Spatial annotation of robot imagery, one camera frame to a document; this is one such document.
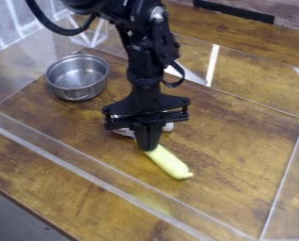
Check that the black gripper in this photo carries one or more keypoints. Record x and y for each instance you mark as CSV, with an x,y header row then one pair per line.
x,y
145,106

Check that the green handled metal spoon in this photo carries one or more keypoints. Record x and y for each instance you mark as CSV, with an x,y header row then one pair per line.
x,y
164,159

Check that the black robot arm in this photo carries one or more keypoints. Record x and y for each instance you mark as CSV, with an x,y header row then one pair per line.
x,y
152,50

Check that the white red toy mushroom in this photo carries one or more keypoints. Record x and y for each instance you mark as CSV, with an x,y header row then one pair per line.
x,y
168,127

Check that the small steel pot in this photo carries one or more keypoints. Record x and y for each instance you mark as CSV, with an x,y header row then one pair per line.
x,y
76,77

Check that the black bar on table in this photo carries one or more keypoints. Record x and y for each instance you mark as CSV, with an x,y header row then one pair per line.
x,y
239,12

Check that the clear acrylic enclosure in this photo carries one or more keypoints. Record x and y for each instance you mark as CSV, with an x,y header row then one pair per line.
x,y
84,178

